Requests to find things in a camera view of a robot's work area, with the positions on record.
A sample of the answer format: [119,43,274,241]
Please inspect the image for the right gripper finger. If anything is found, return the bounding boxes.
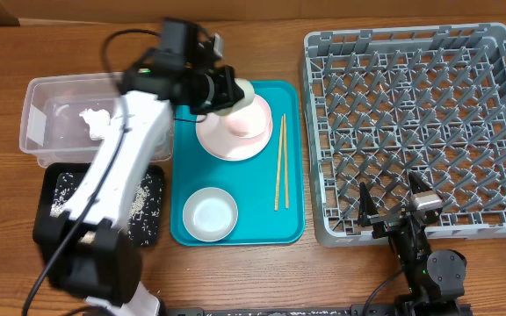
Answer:
[358,183,379,220]
[408,171,431,195]

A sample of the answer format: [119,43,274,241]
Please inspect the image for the cream ceramic cup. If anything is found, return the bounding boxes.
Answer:
[215,78,255,116]

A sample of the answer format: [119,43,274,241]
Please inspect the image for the grey bowl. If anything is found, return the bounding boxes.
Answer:
[182,187,239,242]

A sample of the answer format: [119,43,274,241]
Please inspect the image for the white napkin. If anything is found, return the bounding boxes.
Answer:
[79,109,111,140]

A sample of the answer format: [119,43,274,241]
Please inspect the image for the rice and food scraps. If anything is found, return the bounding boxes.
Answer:
[49,169,165,248]

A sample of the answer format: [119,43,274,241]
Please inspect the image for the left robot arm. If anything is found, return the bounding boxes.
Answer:
[33,18,254,315]

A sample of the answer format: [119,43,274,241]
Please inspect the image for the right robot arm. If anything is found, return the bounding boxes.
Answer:
[358,173,473,315]

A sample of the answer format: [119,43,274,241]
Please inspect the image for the grey dishwasher rack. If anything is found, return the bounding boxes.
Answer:
[301,23,506,248]

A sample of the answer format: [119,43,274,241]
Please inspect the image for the small pink bowl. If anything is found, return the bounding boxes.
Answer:
[220,95,272,139]

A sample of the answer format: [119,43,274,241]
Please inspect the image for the large white plate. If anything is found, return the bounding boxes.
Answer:
[196,113,273,162]

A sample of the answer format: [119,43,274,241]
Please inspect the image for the left wooden chopstick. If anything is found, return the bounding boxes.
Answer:
[274,115,285,212]

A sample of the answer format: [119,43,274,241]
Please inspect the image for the teal serving tray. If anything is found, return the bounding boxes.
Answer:
[170,81,306,247]

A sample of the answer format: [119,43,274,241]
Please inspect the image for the black plastic tray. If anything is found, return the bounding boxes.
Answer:
[35,162,166,248]

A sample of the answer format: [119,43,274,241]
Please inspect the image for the clear plastic storage bin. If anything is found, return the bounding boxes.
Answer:
[19,73,173,171]

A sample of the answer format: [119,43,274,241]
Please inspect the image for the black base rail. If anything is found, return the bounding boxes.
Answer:
[160,303,473,316]

